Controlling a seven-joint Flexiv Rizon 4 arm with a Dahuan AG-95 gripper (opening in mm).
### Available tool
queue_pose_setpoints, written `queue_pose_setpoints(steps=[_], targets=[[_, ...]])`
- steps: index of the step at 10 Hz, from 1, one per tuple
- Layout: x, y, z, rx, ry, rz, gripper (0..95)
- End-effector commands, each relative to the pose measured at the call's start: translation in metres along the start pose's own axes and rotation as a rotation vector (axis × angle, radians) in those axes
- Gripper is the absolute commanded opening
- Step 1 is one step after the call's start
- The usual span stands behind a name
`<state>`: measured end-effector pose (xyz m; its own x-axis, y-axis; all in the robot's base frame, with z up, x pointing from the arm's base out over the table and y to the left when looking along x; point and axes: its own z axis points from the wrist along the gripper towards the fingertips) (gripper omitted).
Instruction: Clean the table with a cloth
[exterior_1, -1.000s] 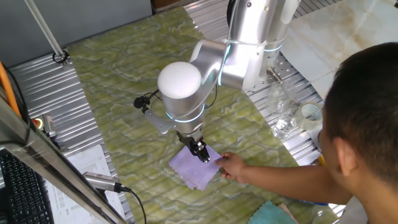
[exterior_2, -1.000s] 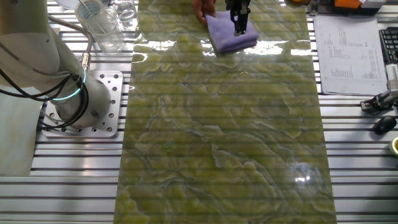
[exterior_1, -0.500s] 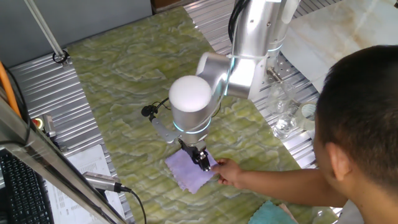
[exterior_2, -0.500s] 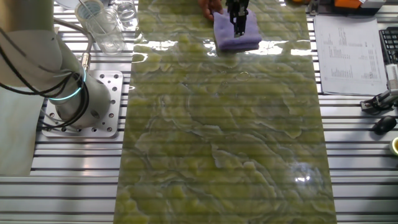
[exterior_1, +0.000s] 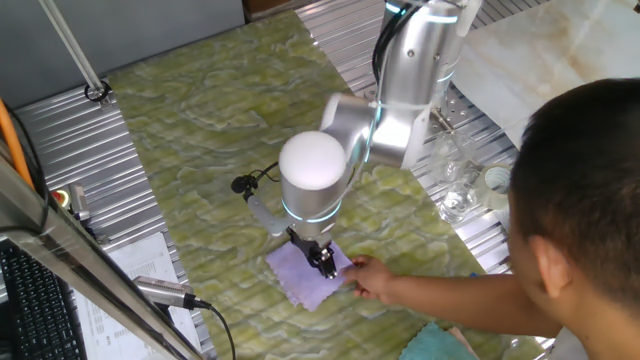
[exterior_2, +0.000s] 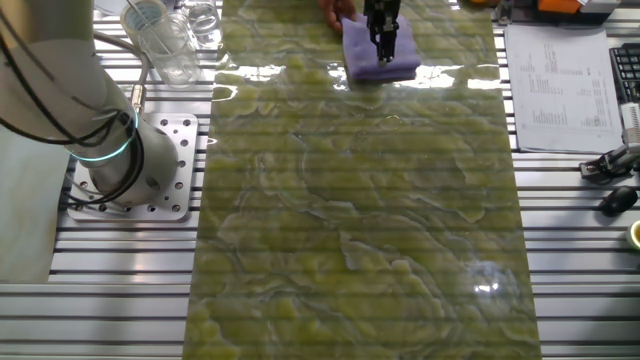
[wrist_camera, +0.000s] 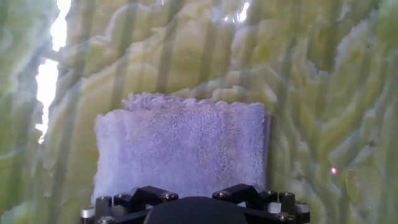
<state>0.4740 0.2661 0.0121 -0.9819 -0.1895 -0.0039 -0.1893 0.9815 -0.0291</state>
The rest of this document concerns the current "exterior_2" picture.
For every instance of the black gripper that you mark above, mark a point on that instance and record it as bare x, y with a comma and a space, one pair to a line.
382, 11

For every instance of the purple microfibre cloth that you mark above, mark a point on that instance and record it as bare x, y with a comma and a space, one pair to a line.
360, 55

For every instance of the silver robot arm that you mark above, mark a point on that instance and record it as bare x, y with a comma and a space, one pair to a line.
50, 90

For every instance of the person hand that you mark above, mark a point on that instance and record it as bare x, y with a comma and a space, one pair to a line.
336, 10

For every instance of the orange box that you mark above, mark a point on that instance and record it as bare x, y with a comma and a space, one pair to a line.
557, 5

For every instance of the small clear glass cup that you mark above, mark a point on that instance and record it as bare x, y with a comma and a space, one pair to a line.
202, 22

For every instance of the printed paper sheet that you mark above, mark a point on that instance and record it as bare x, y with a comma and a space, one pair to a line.
565, 90

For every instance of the green marble pattern sheet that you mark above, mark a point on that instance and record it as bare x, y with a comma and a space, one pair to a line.
360, 225

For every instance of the large clear glass beaker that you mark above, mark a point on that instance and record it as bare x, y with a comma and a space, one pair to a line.
170, 55

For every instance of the aluminium robot mounting plate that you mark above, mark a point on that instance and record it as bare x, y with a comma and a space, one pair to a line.
181, 150

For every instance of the black keyboard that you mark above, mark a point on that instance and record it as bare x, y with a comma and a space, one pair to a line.
626, 70

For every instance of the clear packing tape roll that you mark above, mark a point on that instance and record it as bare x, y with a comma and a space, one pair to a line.
131, 20

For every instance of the black computer mouse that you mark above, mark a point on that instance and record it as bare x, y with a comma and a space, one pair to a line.
619, 200

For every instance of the yellow-green tape roll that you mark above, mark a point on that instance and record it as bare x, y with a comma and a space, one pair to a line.
635, 235

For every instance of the black camera stand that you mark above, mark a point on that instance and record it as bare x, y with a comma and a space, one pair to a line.
607, 162

